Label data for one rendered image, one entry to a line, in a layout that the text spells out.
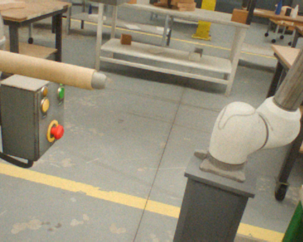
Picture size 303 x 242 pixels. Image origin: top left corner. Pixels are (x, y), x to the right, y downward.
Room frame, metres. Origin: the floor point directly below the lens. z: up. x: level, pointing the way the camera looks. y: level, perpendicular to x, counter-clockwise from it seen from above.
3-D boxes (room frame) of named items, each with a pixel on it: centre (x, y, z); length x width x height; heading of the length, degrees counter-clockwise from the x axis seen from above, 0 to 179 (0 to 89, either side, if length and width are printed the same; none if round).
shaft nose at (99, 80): (0.47, 0.09, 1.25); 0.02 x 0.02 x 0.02; 82
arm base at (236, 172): (1.18, -0.31, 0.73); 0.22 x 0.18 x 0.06; 75
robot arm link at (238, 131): (1.18, -0.34, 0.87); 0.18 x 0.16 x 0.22; 119
